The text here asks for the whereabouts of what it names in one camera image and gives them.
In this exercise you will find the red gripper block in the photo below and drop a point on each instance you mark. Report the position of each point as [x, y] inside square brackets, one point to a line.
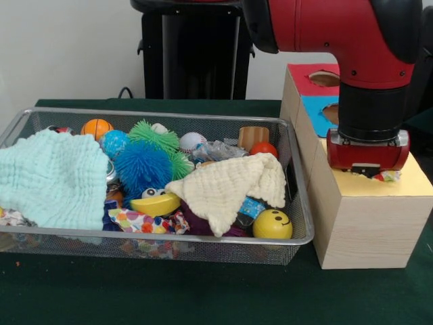
[368, 157]

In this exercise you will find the colourful polka dot cloth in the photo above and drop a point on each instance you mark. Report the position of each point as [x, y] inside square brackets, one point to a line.
[142, 221]
[387, 176]

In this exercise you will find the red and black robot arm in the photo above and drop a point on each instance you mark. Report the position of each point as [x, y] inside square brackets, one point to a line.
[338, 30]

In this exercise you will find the wooden box with three holes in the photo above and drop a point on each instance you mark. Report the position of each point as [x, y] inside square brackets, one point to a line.
[365, 230]

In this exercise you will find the silver mesh bin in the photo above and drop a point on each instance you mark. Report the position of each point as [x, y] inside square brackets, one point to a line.
[236, 248]

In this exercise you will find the red orange ball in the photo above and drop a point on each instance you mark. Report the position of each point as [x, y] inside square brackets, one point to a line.
[264, 149]

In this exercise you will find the yellow smiley face ball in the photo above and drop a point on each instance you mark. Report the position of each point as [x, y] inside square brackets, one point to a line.
[270, 225]

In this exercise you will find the cream muslin cloth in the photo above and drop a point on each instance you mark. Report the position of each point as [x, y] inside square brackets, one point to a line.
[220, 189]

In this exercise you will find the white baseball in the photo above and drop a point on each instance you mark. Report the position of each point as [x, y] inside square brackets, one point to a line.
[191, 140]

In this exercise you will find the yellow banana toy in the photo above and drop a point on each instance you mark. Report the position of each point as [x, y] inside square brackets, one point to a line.
[155, 204]

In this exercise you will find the green spiky rubber toy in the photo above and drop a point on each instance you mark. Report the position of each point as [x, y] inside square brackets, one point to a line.
[149, 134]

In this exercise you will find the blue spiky rubber ball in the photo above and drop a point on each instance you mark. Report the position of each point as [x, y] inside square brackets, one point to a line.
[142, 167]

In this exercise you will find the orange basketball toy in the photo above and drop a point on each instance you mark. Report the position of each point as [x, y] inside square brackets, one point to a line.
[96, 128]

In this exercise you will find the mint green muslin cloth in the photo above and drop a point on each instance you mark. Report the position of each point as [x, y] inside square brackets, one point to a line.
[50, 176]

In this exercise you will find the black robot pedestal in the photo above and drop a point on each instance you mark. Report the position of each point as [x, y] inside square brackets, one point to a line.
[196, 57]

